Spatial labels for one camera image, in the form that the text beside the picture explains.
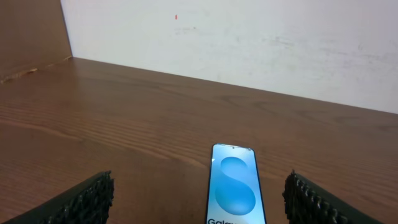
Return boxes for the brown wooden side panel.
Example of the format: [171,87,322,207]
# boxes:
[1,0,72,83]

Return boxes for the blue Galaxy smartphone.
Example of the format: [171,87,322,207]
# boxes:
[205,144,267,224]

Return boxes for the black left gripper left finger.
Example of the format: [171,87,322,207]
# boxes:
[4,170,114,224]

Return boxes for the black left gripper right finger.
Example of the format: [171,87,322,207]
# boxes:
[282,171,381,224]

